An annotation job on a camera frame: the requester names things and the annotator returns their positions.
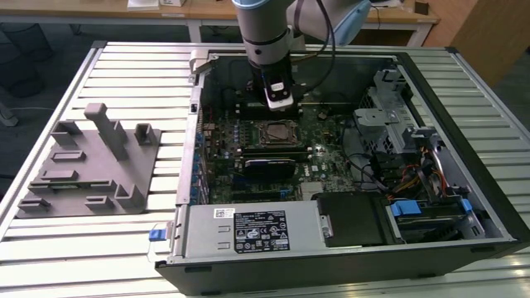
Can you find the silver CPU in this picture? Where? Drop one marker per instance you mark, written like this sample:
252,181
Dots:
279,132

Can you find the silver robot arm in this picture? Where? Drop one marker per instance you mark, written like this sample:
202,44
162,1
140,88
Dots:
260,31

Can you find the CPU socket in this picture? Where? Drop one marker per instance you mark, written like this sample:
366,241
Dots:
279,144

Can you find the black RAM slot bank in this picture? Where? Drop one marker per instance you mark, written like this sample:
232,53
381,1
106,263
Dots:
272,152
248,111

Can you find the black graphics card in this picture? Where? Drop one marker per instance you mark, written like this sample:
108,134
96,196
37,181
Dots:
268,170

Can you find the grey metal drive cage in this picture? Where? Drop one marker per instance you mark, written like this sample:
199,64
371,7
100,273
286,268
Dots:
373,121

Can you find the green motherboard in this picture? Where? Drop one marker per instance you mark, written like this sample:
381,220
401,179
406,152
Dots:
331,174

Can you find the small silver heatsink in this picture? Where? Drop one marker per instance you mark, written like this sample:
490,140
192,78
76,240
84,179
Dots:
311,187

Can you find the black expansion slot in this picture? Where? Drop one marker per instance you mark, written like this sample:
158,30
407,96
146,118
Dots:
256,195

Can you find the blue board connector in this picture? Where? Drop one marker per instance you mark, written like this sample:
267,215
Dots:
283,194

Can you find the grey parts rack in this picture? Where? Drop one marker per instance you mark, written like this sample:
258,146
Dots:
140,167

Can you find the small black box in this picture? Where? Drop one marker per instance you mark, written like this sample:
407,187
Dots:
421,7

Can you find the wooden desk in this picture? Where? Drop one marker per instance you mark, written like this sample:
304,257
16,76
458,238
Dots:
83,10

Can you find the black plastic shroud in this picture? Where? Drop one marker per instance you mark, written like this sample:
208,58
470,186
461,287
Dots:
351,217

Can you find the silver power supply unit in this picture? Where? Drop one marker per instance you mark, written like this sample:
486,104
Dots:
207,236

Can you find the hard disk in blue carrier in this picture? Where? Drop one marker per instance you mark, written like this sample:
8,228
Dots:
406,209

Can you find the blue case latch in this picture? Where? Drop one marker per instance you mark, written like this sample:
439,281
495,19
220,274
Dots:
158,235

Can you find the green RAM stick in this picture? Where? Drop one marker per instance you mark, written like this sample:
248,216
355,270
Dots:
68,185

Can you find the black mesh bin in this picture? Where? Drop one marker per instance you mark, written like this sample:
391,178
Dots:
28,34

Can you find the wooden cabinet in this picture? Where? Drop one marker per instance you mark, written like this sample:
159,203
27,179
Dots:
493,37

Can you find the grey furniture leg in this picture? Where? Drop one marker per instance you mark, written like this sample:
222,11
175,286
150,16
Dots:
8,118

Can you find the black PC case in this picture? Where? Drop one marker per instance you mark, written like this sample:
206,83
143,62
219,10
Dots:
290,276

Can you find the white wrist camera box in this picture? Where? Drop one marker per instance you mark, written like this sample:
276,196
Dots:
279,104

